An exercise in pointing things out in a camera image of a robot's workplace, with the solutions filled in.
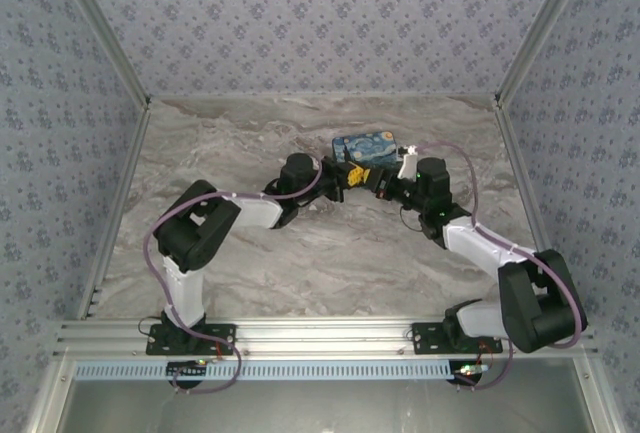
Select black base plate right arm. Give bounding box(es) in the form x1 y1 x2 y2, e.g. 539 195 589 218
411 321 504 357

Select black base plate left arm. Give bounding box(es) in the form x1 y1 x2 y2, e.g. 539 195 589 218
146 322 237 357

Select starry night print box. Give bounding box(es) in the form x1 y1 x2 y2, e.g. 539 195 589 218
331 129 402 168

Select small circuit board with led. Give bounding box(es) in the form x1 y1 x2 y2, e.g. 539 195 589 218
166 359 209 382
449 360 489 383

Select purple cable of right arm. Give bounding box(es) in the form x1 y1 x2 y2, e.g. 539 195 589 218
412 140 589 392

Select aluminium side rail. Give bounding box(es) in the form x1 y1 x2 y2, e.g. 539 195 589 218
493 100 552 254
76 100 153 320

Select aluminium front mounting rail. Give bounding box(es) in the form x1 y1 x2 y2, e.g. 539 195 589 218
51 318 599 360

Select aluminium frame post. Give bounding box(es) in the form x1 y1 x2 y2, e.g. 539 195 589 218
49 0 153 107
493 0 597 104

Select light blue slotted cable duct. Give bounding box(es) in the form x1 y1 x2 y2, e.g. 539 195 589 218
73 359 577 382

